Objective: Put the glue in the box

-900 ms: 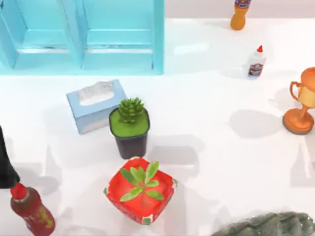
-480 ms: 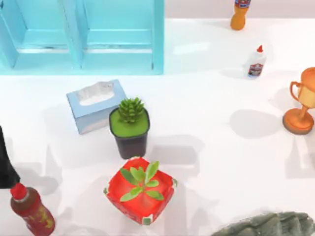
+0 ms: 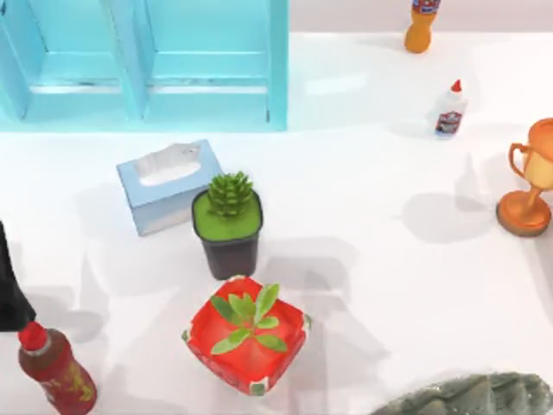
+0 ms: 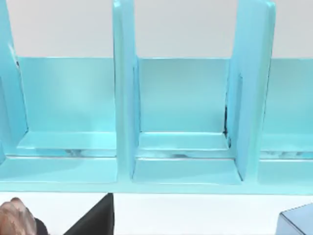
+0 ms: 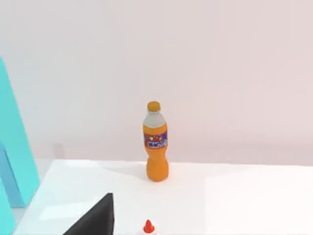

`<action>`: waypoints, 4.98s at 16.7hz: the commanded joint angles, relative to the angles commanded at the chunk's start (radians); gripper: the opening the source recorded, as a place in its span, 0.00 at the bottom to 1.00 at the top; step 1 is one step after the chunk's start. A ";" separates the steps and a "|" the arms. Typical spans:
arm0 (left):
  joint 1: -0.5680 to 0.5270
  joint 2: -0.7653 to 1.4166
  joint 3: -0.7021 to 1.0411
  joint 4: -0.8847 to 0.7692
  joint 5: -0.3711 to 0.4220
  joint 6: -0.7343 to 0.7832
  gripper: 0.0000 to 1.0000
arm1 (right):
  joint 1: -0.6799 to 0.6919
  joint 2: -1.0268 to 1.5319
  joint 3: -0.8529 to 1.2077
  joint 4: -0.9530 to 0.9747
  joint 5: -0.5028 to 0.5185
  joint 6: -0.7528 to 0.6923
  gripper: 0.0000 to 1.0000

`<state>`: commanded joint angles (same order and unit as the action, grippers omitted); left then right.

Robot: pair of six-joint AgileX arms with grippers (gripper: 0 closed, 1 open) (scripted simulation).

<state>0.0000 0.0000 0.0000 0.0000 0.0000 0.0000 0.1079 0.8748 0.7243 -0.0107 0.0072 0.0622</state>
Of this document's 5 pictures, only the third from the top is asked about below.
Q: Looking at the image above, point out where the bronze trophy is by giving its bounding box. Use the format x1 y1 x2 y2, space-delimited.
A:
495 118 553 238

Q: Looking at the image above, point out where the grey-green rough object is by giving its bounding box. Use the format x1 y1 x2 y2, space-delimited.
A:
367 371 553 415

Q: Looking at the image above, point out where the black pot with succulent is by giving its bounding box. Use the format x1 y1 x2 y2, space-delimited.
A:
191 170 264 281

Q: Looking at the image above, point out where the light blue tissue box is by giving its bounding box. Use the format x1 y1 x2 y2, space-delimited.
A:
115 138 225 238

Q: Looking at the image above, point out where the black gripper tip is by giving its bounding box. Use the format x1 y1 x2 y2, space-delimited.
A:
0 220 37 333

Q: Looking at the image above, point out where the light blue rack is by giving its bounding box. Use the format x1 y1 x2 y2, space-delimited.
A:
0 0 289 133

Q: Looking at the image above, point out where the red pot with plant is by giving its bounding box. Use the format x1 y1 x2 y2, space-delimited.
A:
181 275 313 397

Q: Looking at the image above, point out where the white glue bottle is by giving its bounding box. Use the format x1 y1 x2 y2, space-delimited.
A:
434 79 470 139

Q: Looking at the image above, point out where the red bottle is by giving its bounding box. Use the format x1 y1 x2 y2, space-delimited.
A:
16 321 99 415

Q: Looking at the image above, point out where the orange bottle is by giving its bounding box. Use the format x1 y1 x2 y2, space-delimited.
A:
404 0 442 55

